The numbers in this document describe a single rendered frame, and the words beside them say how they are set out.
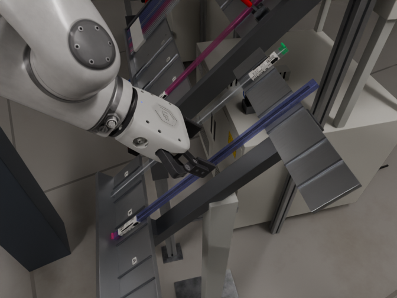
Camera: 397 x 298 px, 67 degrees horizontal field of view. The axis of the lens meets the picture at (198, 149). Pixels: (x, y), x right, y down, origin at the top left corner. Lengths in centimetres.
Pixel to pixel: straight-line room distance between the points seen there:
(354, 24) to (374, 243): 113
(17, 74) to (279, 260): 132
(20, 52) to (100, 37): 9
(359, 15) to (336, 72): 15
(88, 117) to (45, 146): 167
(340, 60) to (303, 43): 75
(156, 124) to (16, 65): 17
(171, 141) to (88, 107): 12
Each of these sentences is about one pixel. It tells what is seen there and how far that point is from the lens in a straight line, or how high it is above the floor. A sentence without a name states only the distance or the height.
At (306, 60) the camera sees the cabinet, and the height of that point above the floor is 62.
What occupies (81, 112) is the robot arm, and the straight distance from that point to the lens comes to 38.
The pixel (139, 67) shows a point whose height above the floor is 74.
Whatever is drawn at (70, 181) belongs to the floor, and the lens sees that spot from 181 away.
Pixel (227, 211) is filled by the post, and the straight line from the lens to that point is 65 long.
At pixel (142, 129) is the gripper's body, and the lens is 40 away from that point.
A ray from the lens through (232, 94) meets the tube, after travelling 59.
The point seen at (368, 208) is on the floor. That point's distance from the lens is 179.
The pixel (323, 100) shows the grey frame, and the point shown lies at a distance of 93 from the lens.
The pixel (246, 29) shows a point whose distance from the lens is 80.
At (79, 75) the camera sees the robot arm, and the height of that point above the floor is 118.
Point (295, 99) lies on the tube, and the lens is 50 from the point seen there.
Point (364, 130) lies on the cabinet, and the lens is 122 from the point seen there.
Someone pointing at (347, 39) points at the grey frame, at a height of 99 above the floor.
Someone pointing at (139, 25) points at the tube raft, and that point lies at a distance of 133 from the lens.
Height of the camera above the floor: 134
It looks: 47 degrees down
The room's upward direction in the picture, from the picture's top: straight up
